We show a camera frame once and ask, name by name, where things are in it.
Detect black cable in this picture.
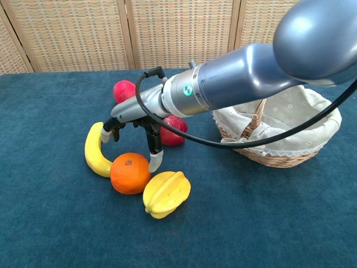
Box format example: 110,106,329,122
136,66,357,148

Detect orange fruit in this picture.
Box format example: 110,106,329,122
110,152,152,195

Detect blue tablecloth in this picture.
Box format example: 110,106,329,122
0,64,357,268

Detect wicker basket with cloth liner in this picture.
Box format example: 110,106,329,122
212,84,342,157

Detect yellow starfruit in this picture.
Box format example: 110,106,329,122
142,171,192,220

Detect pink peach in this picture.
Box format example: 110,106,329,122
113,80,138,104

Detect yellow banana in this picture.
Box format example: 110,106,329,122
84,122,114,178

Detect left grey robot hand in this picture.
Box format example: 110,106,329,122
100,85,166,173

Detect woven folding screen panel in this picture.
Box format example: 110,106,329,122
0,7,33,75
233,0,301,52
124,0,241,70
1,0,137,73

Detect dark red fruit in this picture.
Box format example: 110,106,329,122
160,114,189,147

